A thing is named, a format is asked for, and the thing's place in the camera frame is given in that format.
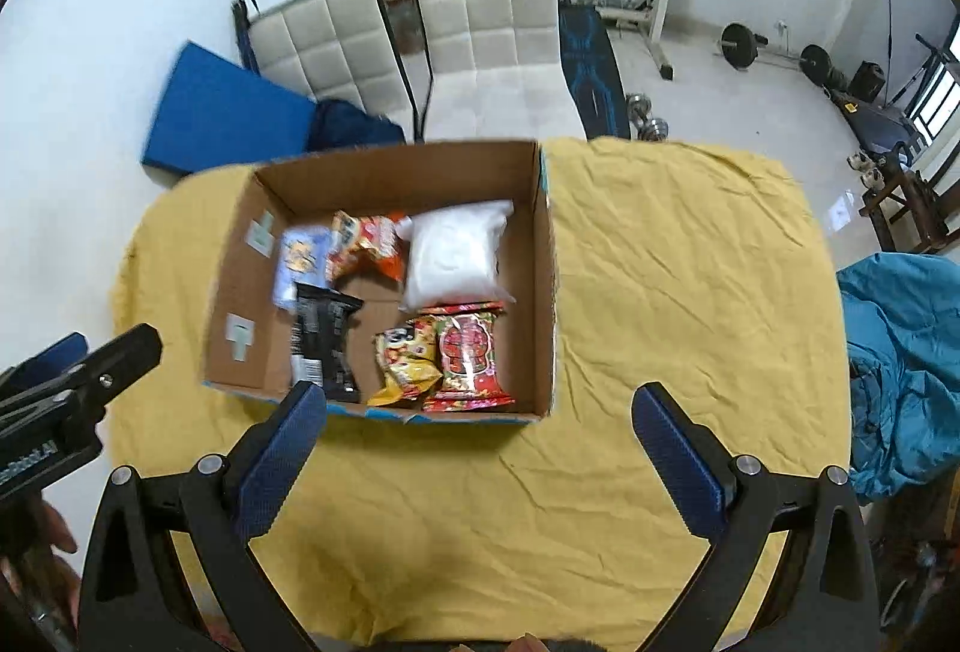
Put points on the left hand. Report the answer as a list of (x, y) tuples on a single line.
[(35, 538)]

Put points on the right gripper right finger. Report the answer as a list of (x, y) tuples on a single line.
[(822, 595)]

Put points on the red snack bag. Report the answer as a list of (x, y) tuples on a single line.
[(466, 352)]

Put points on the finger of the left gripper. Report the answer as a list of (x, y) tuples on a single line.
[(44, 366), (102, 375)]

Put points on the white powder bag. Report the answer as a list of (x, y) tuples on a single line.
[(453, 255)]

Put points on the blue cartoon tissue pack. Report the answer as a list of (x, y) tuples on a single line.
[(302, 259)]

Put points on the black snack bag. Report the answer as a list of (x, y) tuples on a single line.
[(323, 318)]

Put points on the yellow panda chip bag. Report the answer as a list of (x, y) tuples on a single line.
[(406, 357)]

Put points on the dark wooden chair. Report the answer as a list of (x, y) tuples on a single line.
[(905, 193)]

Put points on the yellow tablecloth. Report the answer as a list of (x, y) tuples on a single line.
[(694, 266)]

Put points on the orange panda snack bag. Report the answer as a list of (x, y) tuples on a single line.
[(369, 242)]

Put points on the dumbbell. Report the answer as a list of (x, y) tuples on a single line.
[(646, 126)]

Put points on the blue foam mat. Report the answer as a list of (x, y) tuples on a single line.
[(212, 113)]

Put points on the black sit-up bench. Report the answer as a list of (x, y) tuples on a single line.
[(879, 129)]

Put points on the blue quilt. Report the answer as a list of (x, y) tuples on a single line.
[(900, 315)]

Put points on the white padded chair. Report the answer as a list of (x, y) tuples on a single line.
[(496, 71), (329, 50)]

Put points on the dark blue cloth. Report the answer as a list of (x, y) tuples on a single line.
[(338, 124)]

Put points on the floor barbell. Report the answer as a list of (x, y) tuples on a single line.
[(741, 48)]

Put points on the black blue bench pad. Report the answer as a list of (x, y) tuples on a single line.
[(591, 72)]

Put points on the right white padded chair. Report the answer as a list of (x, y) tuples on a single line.
[(496, 71)]

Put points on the left white padded chair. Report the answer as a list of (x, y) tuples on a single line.
[(329, 50)]

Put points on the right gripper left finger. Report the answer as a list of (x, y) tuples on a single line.
[(134, 592)]

